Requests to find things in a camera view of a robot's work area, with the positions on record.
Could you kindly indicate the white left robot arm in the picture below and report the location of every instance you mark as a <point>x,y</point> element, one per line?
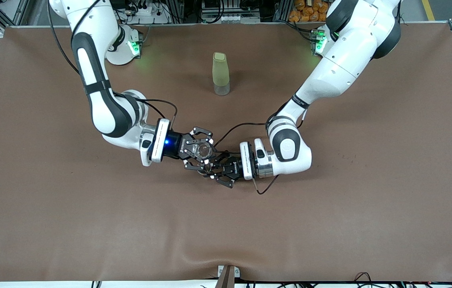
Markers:
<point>342,72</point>

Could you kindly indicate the clear glass measuring cup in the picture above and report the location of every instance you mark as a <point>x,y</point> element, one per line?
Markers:
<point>202,150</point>

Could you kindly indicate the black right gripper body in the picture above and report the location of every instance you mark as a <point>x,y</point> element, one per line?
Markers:
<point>173,144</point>

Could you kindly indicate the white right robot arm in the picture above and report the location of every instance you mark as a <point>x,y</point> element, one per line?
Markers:
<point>107,116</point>

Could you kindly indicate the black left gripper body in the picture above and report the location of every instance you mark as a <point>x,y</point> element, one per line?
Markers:
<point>234,166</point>

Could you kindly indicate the white power strip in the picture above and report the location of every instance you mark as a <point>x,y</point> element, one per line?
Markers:
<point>149,16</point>

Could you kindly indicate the metal table clamp bracket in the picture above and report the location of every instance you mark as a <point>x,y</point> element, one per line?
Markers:
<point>228,276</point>

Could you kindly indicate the brown table mat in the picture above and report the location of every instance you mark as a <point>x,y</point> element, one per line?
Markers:
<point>226,224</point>

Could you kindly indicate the green sleeved bottle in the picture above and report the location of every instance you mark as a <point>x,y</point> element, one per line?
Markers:
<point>221,72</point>

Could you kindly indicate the orange snack bags pile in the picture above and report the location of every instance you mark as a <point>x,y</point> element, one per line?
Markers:
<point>308,12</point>

